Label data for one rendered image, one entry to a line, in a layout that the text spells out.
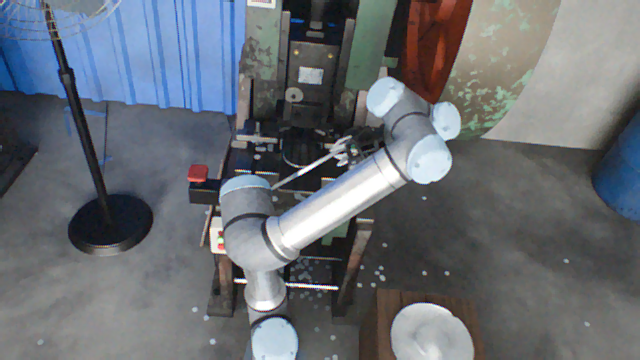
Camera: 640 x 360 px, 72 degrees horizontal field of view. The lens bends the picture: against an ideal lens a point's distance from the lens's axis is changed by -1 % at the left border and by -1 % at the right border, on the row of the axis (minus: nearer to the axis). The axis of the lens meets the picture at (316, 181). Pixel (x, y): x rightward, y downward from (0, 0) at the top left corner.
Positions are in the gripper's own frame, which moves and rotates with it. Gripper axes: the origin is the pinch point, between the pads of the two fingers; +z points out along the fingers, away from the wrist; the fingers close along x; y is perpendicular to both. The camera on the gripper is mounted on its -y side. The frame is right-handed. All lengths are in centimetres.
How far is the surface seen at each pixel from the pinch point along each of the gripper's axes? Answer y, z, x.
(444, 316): -26, 18, 78
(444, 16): -42.6, -18.3, -16.8
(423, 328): -16, 20, 75
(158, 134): -43, 178, -32
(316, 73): -20.7, 14.6, -19.8
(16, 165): 28, 194, -52
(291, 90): -15.6, 22.4, -18.9
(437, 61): -43.5, -10.2, -6.0
